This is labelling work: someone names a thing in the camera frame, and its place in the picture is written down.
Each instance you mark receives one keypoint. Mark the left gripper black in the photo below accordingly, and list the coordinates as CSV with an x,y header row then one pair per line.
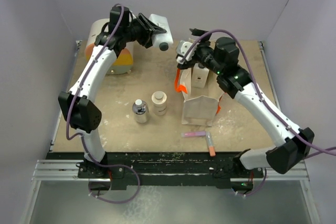
x,y
148,28

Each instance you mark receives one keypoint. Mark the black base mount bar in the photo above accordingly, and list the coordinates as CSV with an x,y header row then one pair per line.
x,y
120,170

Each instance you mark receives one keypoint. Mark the silver bottle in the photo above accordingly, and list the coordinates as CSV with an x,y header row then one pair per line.
x,y
140,111

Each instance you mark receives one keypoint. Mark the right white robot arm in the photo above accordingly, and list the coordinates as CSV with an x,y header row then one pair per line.
x,y
291,142

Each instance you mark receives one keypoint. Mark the aluminium frame rail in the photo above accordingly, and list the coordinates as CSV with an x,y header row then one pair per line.
x,y
157,146

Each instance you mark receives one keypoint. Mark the white square bottle black cap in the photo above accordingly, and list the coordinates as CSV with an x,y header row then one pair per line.
x,y
199,76

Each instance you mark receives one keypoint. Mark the orange tube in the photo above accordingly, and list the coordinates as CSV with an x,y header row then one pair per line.
x,y
210,144

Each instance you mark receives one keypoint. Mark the canvas bag with orange handles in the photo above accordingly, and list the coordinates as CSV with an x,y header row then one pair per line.
x,y
200,105

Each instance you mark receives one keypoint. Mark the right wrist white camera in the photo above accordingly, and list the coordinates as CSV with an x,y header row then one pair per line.
x,y
185,51

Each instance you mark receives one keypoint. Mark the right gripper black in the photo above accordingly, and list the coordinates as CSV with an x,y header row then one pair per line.
x,y
197,32

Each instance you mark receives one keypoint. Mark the pink tube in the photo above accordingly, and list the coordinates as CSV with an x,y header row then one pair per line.
x,y
193,134

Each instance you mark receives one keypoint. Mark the cream bottle with round cap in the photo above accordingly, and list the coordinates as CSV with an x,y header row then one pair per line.
x,y
159,99

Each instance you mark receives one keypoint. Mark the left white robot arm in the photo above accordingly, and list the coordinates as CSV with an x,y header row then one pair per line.
x,y
111,37

